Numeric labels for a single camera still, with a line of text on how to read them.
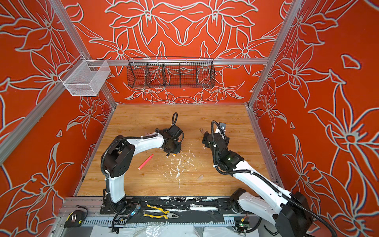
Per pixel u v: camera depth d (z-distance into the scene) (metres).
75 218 0.68
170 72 0.99
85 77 0.92
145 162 0.88
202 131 1.04
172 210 0.73
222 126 0.64
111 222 0.69
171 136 0.74
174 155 0.88
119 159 0.50
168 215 0.70
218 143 0.56
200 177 0.83
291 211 0.38
